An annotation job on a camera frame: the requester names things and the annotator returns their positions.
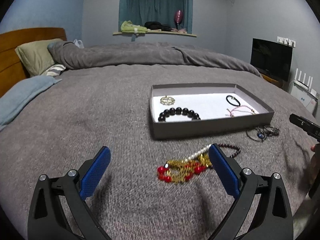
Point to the white plastic bag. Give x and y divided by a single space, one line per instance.
79 43

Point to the wooden window sill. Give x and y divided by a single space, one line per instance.
156 32

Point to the white wall switch panel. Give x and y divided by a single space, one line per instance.
286 41

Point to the black television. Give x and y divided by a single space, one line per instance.
271 58

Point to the olive green pillow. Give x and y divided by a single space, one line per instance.
35 56

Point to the grey cardboard tray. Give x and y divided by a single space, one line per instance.
196 109

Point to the black cloth on sill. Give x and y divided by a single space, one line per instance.
157 26

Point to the white cabinet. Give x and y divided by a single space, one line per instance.
309 101

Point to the striped pillow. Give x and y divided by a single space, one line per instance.
54 70

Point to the wooden tv stand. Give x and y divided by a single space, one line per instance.
277 83

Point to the person's right hand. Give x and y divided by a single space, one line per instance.
314 163

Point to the light blue towel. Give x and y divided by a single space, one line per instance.
16 98

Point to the teal window curtain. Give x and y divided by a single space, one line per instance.
162 11

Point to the grey bed blanket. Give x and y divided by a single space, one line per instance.
89 108

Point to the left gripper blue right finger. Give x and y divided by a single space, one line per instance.
273 217

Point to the white wifi router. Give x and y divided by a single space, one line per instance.
305 82

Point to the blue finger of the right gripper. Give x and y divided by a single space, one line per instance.
306 125

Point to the rolled grey duvet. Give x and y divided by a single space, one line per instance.
163 53

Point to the green cloth on sill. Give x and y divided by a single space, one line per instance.
129 27

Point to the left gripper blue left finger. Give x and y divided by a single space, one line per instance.
47 219

